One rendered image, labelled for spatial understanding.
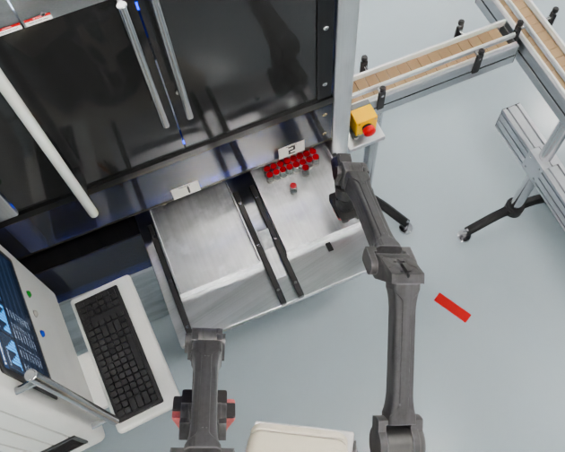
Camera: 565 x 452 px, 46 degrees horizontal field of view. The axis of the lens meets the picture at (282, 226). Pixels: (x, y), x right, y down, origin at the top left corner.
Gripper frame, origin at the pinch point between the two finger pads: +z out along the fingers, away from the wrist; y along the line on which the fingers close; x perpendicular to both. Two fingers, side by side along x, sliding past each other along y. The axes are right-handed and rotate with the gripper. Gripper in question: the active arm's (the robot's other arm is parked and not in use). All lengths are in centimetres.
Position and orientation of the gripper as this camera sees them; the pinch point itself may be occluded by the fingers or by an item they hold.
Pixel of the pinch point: (345, 220)
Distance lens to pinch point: 201.3
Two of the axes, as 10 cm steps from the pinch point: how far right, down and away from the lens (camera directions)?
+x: -9.3, 3.6, -1.1
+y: -3.6, -7.8, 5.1
